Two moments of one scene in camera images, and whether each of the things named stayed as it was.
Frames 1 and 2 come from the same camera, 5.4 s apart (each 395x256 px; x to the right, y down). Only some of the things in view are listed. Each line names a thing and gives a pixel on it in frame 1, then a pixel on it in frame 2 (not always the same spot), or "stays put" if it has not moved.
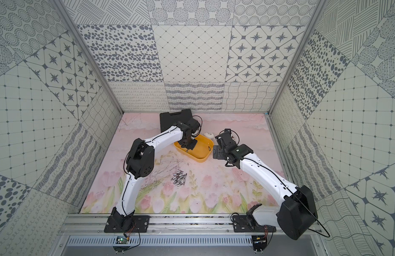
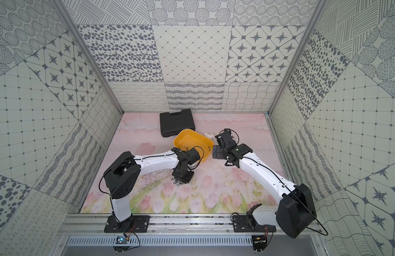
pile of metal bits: [179, 178] stays put
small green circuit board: [121, 240] stays put
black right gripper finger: [218, 152] stays put
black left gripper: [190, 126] -> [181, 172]
